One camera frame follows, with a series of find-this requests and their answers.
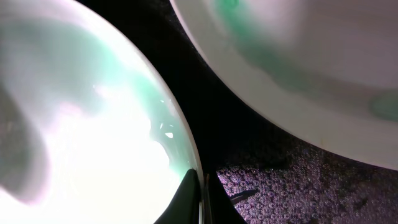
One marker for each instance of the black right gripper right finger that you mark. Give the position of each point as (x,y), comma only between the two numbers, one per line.
(222,210)

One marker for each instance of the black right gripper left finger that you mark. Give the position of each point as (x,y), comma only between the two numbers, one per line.
(184,206)

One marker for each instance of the pale green plate bottom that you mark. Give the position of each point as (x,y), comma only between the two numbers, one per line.
(90,132)

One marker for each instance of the pale green plate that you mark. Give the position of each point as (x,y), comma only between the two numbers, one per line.
(322,70)
(90,132)

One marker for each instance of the black round tray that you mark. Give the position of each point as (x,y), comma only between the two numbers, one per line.
(269,175)

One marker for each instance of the pale green plate top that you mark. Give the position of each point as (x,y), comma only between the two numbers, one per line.
(322,70)

